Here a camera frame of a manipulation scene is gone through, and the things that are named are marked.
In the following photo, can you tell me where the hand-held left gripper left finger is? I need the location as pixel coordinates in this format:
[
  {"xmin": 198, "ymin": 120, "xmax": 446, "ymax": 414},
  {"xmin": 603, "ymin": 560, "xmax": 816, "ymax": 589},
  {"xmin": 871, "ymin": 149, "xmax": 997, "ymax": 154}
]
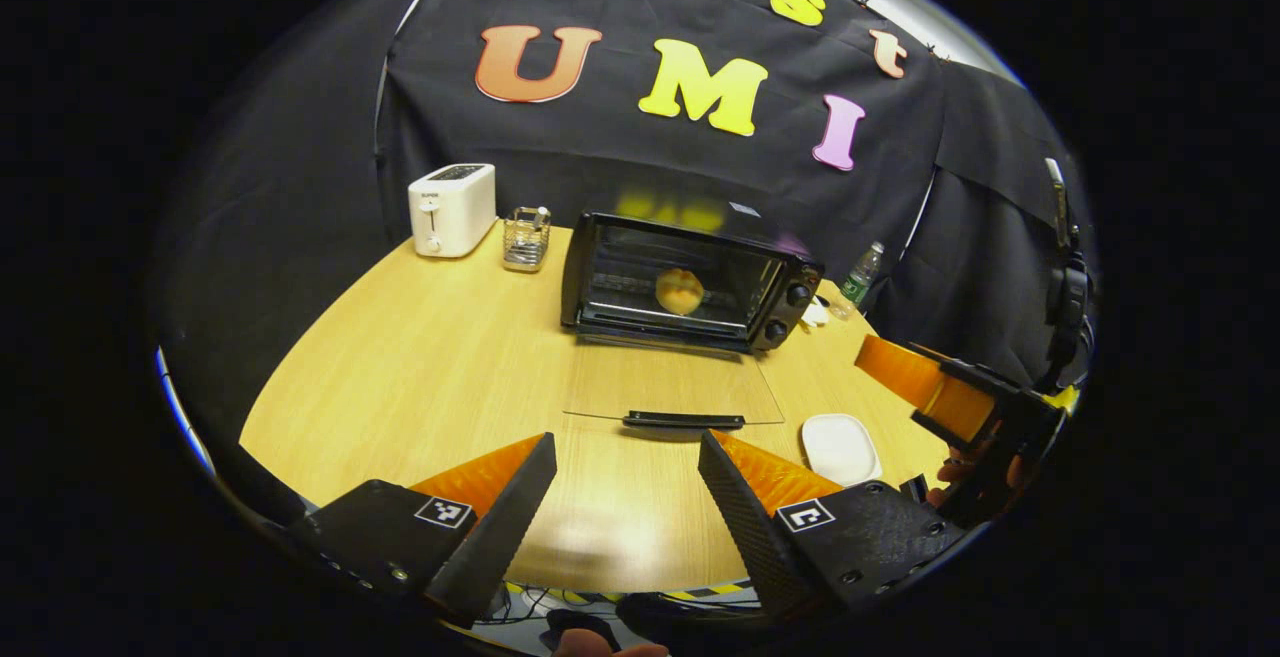
[{"xmin": 283, "ymin": 432, "xmax": 559, "ymax": 630}]

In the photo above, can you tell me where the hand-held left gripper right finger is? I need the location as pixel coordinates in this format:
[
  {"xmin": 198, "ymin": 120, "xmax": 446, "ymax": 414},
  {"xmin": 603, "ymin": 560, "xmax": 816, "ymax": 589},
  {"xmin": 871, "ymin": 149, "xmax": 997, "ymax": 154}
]
[{"xmin": 697, "ymin": 429, "xmax": 967, "ymax": 620}]

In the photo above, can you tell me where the round bread bun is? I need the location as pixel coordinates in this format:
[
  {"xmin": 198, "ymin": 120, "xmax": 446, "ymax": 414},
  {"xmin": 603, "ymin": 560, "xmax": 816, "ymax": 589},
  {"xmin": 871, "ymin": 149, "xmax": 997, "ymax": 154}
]
[{"xmin": 655, "ymin": 268, "xmax": 705, "ymax": 316}]

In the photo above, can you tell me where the black electric oven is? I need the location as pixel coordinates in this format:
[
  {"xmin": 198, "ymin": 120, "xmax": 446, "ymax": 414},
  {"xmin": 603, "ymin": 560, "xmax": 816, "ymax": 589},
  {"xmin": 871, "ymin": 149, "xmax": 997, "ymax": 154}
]
[{"xmin": 560, "ymin": 212, "xmax": 827, "ymax": 432}]

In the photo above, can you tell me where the white square plate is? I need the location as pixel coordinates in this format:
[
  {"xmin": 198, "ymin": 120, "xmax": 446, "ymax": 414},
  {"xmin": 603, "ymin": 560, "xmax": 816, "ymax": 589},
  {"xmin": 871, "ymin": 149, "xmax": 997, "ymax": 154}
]
[{"xmin": 800, "ymin": 414, "xmax": 884, "ymax": 488}]

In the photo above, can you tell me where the clear plastic water bottle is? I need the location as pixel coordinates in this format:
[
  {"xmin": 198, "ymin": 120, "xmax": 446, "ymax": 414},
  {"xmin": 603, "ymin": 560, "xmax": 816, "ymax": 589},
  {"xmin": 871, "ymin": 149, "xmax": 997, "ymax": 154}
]
[{"xmin": 838, "ymin": 242, "xmax": 885, "ymax": 319}]

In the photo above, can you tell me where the white toaster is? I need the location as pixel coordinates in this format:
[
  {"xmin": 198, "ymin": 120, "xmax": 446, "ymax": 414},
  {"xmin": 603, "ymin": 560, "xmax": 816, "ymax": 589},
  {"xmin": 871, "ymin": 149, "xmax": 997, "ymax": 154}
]
[{"xmin": 407, "ymin": 163, "xmax": 497, "ymax": 258}]

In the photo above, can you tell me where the black backdrop cloth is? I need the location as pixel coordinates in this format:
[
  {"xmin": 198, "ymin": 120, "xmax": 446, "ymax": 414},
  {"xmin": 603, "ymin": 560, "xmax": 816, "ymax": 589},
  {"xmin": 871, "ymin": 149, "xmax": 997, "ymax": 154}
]
[{"xmin": 150, "ymin": 0, "xmax": 1099, "ymax": 528}]

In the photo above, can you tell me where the glass holder with wire frame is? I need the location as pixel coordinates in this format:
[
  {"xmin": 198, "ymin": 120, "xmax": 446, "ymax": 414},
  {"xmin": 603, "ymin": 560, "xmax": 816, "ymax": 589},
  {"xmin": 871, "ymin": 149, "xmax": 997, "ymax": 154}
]
[{"xmin": 502, "ymin": 206, "xmax": 552, "ymax": 273}]

